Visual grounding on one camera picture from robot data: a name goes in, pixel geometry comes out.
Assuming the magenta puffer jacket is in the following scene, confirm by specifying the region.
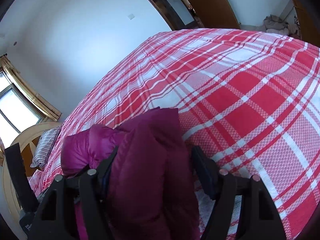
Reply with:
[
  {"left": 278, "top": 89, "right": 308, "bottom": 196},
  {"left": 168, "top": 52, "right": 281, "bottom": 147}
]
[{"left": 61, "top": 108, "right": 200, "bottom": 239}]

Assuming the pile of beige clothes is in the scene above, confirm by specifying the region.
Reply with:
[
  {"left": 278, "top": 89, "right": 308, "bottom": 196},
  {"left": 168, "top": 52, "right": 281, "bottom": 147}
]
[{"left": 263, "top": 15, "right": 300, "bottom": 38}]

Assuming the pink floral quilt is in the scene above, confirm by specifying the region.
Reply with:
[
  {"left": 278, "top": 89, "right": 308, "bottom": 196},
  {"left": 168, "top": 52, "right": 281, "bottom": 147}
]
[{"left": 28, "top": 170, "right": 46, "bottom": 197}]

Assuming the beige wooden headboard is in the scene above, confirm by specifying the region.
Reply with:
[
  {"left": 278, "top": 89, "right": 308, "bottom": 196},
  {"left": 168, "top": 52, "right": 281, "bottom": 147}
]
[{"left": 1, "top": 122, "right": 61, "bottom": 223}]

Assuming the striped grey white pillow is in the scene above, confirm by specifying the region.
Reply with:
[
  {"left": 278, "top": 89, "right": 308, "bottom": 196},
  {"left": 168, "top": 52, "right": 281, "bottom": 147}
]
[{"left": 30, "top": 126, "right": 61, "bottom": 170}]

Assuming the right golden curtain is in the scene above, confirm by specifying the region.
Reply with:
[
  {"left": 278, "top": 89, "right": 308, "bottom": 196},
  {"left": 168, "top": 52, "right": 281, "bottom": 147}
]
[{"left": 1, "top": 54, "right": 62, "bottom": 122}]

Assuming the red white plaid bedsheet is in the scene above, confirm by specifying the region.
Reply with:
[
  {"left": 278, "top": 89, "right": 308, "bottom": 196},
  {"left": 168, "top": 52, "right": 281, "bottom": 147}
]
[{"left": 43, "top": 29, "right": 319, "bottom": 239}]

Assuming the brown wooden door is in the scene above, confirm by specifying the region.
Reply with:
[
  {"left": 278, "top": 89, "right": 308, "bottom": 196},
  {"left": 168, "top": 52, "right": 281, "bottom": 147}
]
[{"left": 188, "top": 0, "right": 240, "bottom": 29}]

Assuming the window with dark frame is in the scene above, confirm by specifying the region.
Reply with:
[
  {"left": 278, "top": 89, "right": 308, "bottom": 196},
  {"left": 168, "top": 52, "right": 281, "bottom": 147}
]
[{"left": 0, "top": 69, "right": 45, "bottom": 148}]

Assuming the white wall switch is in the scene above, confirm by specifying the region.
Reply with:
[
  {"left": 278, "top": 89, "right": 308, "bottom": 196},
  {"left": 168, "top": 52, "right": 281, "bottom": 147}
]
[{"left": 128, "top": 14, "right": 135, "bottom": 20}]

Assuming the dark wooden door frame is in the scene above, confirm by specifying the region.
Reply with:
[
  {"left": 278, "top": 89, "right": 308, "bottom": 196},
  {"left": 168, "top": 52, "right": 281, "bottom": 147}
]
[{"left": 149, "top": 0, "right": 203, "bottom": 30}]

